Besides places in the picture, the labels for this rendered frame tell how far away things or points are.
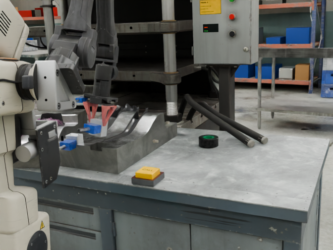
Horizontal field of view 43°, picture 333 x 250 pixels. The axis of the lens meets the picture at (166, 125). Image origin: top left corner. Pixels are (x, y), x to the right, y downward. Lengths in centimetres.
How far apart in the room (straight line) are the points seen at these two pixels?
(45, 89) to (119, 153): 53
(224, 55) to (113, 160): 92
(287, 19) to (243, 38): 600
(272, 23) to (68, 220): 691
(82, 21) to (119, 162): 54
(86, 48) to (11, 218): 45
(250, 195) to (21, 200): 63
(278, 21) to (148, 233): 692
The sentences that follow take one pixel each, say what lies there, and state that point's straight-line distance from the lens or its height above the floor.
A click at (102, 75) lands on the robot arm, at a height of 113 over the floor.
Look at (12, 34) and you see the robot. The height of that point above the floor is 128.
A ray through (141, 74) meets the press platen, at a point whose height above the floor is 102.
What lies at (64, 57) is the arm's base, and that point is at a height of 123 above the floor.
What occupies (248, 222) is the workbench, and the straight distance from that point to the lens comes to 130.
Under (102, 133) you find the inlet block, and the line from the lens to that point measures 145.
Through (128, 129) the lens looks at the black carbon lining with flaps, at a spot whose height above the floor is 89.
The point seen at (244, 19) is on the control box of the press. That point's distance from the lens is 208.
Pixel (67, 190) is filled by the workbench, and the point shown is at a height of 72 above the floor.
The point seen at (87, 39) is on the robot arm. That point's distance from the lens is 109.
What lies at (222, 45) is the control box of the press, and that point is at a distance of 211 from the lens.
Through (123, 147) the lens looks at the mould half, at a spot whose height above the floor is 88.
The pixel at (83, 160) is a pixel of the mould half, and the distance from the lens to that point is 151.
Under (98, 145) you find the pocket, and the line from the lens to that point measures 151.
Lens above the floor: 131
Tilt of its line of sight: 14 degrees down
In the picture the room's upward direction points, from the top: 3 degrees counter-clockwise
